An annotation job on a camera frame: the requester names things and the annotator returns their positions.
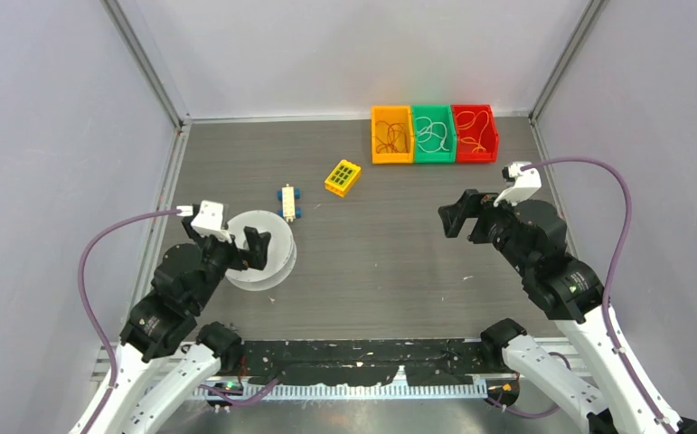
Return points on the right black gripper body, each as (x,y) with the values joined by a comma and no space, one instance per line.
(492,225)

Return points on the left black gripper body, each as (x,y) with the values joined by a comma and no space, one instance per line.
(221,254)

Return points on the grey cable spool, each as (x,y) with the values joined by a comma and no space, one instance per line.
(282,250)

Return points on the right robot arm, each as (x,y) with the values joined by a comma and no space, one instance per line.
(531,236)

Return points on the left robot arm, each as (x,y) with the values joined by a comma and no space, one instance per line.
(182,285)

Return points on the red bin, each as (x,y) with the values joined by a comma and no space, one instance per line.
(477,135)

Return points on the green bin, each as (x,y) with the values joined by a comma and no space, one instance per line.
(435,135)

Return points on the orange bin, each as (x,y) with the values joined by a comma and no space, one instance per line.
(392,135)

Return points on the yellow toy brick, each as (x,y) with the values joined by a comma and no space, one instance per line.
(342,178)

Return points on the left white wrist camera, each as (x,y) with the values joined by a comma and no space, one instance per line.
(205,219)

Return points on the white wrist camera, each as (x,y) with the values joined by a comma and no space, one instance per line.
(522,182)
(205,219)

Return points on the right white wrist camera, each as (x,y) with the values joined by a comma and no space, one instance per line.
(522,182)

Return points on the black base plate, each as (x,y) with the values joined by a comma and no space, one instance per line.
(364,363)

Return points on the slotted cable duct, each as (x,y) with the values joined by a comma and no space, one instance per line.
(391,391)

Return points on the left aluminium frame post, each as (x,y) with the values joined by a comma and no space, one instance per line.
(133,42)

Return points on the aluminium frame post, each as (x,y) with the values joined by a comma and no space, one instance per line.
(133,42)
(583,27)

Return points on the right aluminium frame post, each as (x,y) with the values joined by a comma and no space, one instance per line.
(583,27)

